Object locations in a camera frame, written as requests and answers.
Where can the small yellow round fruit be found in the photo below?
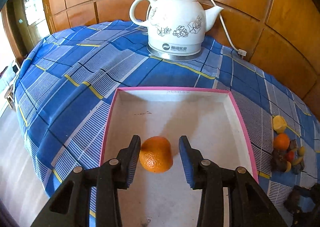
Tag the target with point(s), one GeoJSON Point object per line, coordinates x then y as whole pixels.
{"type": "Point", "coordinates": [301, 151]}
{"type": "Point", "coordinates": [288, 167]}

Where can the small wooden stool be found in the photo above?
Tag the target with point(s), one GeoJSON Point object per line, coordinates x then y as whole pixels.
{"type": "Point", "coordinates": [9, 96]}

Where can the small red tomato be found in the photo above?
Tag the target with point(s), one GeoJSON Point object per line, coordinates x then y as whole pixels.
{"type": "Point", "coordinates": [290, 156]}

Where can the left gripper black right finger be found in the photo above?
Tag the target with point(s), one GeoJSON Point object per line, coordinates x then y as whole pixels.
{"type": "Point", "coordinates": [248, 204]}

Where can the yellow fruit chunk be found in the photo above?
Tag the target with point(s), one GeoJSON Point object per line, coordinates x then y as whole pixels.
{"type": "Point", "coordinates": [279, 124]}

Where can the cut sugarcane piece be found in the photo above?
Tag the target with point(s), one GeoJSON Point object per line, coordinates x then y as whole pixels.
{"type": "Point", "coordinates": [298, 165]}
{"type": "Point", "coordinates": [293, 145]}

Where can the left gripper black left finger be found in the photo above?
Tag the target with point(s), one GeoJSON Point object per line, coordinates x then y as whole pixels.
{"type": "Point", "coordinates": [69, 205]}

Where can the white tray with pink rim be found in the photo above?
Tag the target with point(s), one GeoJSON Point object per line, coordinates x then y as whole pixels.
{"type": "Point", "coordinates": [211, 121]}

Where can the blue plaid tablecloth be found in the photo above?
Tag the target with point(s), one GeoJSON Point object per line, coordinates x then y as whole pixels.
{"type": "Point", "coordinates": [65, 88]}

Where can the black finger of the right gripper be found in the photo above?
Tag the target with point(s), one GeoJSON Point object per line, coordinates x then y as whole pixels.
{"type": "Point", "coordinates": [293, 205]}

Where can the wooden door with glass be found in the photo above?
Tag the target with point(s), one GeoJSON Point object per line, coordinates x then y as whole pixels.
{"type": "Point", "coordinates": [28, 23]}

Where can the orange mandarin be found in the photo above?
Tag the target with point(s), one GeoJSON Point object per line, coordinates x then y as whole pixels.
{"type": "Point", "coordinates": [281, 142]}
{"type": "Point", "coordinates": [155, 155]}

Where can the dark brown wrinkled fruit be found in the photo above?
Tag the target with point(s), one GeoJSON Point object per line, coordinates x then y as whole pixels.
{"type": "Point", "coordinates": [278, 162]}

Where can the white ceramic electric kettle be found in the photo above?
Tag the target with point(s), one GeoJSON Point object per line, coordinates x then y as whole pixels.
{"type": "Point", "coordinates": [176, 28]}

